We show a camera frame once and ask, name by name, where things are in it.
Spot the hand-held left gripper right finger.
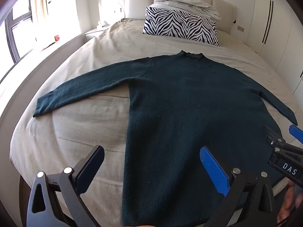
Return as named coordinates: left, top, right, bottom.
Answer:
left=200, top=146, right=276, bottom=227

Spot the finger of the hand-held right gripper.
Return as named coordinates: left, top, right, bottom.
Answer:
left=262, top=125, right=287, bottom=147
left=289, top=124, right=303, bottom=145

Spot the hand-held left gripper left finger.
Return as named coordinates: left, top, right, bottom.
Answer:
left=26, top=145, right=105, bottom=227

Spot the dark teal sweater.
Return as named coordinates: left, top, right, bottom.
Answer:
left=33, top=50, right=298, bottom=227

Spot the person's right hand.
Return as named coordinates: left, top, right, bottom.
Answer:
left=276, top=179, right=303, bottom=225

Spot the bed with beige sheet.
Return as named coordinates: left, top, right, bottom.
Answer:
left=9, top=18, right=303, bottom=227

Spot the white wardrobe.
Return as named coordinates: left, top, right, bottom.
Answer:
left=246, top=0, right=303, bottom=95

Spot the white nightstand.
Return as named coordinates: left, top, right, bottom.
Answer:
left=84, top=25, right=112, bottom=42

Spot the zebra print pillow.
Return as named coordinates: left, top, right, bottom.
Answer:
left=143, top=7, right=219, bottom=47

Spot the white duvet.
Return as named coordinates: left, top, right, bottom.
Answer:
left=154, top=0, right=221, bottom=21

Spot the black framed window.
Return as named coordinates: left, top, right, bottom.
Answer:
left=0, top=0, right=39, bottom=65

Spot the beige curtain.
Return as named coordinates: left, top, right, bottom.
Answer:
left=30, top=0, right=49, bottom=24

